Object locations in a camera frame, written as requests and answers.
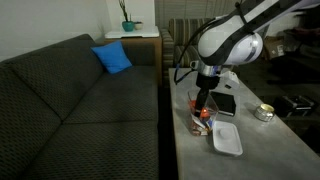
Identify wooden side table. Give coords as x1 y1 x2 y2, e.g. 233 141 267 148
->
103 35 163 87

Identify window blinds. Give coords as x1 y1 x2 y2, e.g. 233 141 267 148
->
154 0 241 31

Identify clear plastic storage container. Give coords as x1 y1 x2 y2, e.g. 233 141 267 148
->
187 89 220 137

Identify cardboard box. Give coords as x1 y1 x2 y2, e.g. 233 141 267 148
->
262 35 286 61

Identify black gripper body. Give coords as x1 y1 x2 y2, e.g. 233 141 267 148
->
195 73 220 103

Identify black box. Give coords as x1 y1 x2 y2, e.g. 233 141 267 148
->
273 95 316 118

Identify silver candle tin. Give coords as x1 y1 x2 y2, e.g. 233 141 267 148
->
254 103 276 123

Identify striped armchair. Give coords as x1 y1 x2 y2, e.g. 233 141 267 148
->
160 17 240 88

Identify teal plant pot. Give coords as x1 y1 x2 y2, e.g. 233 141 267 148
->
121 20 135 33

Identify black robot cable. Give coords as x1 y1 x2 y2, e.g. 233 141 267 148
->
173 18 221 85

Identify white board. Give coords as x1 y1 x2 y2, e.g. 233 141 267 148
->
104 25 160 40

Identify white container lid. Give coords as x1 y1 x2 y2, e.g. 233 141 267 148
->
211 120 244 158

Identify dark grey sofa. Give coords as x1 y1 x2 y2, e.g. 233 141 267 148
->
0 33 160 180

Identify orange snack packet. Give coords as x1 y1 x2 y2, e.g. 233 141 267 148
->
188 99 212 120

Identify blue cushion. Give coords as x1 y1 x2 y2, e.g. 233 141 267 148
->
90 40 133 75

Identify tall thin plant stem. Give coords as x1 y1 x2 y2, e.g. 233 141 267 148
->
118 0 130 23

